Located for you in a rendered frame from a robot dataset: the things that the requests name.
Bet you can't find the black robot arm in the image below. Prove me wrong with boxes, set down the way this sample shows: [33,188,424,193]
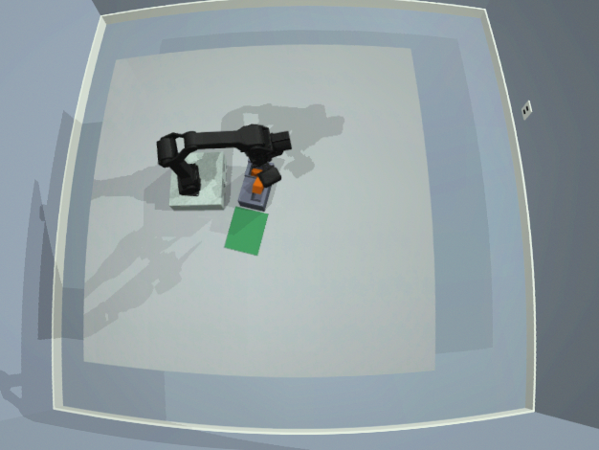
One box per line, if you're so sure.
[156,124,292,196]

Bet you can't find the orange l-shaped part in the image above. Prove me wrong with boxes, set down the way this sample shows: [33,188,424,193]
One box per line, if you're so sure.
[251,169,264,194]

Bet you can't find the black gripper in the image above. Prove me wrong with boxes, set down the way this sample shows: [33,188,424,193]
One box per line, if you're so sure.
[244,152,281,188]

